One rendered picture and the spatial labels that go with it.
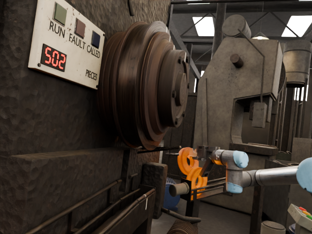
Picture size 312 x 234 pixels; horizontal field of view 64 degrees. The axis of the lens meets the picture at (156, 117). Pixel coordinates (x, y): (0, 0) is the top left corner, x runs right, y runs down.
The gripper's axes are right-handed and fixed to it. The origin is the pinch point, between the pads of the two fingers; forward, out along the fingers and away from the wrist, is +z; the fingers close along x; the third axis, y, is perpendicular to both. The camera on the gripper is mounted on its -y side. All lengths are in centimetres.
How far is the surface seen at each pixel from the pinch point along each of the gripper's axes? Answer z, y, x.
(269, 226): -32, -32, -32
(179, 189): -9.4, -15.5, 14.4
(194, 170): -9.3, -6.2, 4.4
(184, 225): -16.7, -30.6, 16.3
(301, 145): 96, 36, -387
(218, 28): 441, 440, -548
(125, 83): -38, 21, 68
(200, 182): -6.8, -12.5, -3.4
